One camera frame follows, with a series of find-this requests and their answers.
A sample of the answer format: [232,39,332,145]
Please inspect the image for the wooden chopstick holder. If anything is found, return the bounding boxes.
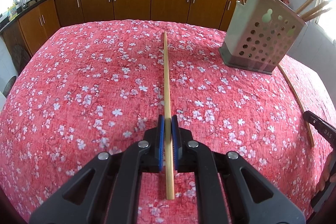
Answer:
[301,0,331,19]

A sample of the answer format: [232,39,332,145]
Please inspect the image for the brown lower kitchen cabinets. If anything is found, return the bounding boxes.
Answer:
[1,0,238,56]

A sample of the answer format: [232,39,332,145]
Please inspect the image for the person's right hand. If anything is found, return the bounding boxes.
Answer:
[315,152,336,193]

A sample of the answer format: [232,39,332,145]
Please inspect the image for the perforated beige utensil holder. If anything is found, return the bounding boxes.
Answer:
[219,0,306,75]

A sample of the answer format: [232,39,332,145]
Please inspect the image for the yellow detergent bottle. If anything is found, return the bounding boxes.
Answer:
[8,5,18,22]

